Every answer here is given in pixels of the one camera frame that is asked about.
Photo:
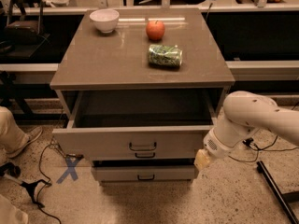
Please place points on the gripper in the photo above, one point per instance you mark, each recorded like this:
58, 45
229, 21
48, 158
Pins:
216, 146

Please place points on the drawer with black handle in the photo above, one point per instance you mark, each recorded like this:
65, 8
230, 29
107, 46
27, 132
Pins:
108, 123
155, 155
144, 173

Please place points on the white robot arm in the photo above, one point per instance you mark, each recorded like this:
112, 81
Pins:
244, 113

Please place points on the grey drawer cabinet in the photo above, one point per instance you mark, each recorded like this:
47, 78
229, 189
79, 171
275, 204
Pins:
119, 62

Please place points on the black metal stand leg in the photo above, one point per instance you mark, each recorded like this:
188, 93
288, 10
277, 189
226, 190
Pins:
284, 199

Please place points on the green soda can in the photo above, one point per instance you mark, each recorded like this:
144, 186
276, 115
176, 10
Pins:
163, 55

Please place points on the blue tape cross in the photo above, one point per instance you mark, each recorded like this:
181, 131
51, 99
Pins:
70, 170

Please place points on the red apple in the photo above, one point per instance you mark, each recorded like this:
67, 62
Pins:
155, 30

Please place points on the grey sneaker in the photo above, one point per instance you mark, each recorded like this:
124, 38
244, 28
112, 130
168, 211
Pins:
29, 139

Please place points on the white ceramic bowl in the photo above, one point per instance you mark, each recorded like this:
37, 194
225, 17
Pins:
105, 20

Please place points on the person leg beige trousers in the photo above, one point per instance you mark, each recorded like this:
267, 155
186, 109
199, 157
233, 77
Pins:
11, 135

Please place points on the black chair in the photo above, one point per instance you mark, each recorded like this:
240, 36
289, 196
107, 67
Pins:
22, 36

